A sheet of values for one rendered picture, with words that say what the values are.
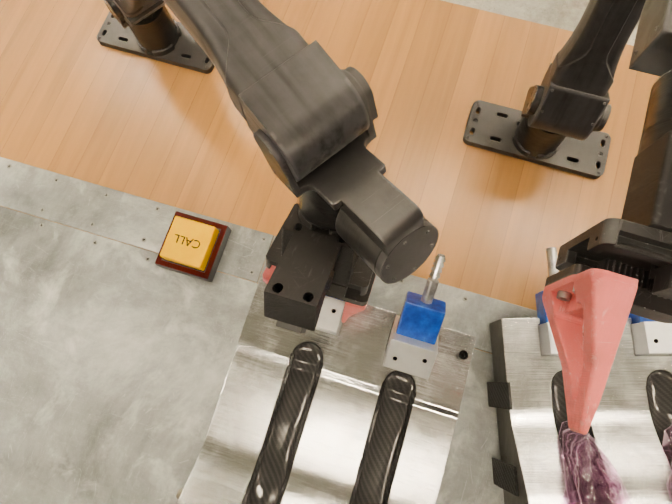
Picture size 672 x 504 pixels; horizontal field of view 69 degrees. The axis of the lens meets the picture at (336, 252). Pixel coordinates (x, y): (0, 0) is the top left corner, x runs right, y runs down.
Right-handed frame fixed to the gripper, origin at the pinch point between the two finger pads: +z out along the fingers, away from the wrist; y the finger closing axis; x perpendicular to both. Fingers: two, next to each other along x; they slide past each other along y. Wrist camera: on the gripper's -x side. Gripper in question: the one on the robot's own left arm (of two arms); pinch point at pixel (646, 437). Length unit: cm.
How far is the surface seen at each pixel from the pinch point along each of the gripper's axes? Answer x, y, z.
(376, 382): 30.5, -12.1, 2.3
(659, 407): 34.6, 19.7, -5.1
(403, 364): 27.4, -10.0, -0.4
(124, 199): 40, -54, -11
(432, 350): 26.0, -7.7, -2.7
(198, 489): 29.2, -26.8, 18.7
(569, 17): 123, 18, -133
